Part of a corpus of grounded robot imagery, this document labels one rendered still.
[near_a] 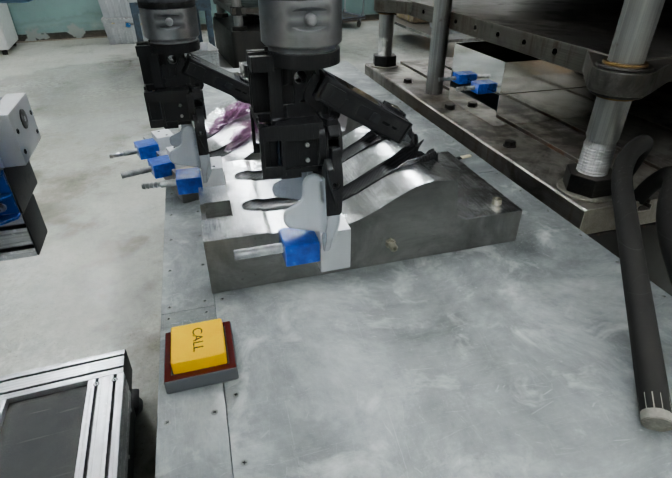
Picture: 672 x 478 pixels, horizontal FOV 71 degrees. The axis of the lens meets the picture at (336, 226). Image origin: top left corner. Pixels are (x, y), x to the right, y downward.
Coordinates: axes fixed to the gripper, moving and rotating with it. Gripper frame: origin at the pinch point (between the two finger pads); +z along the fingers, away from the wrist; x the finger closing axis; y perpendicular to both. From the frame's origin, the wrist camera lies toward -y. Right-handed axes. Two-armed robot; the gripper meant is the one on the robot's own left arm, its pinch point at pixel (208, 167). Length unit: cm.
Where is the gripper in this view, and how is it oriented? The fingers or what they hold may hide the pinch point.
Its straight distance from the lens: 81.4
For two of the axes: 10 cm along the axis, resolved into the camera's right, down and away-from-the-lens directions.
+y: -9.6, 1.4, -2.4
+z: 0.0, 8.5, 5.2
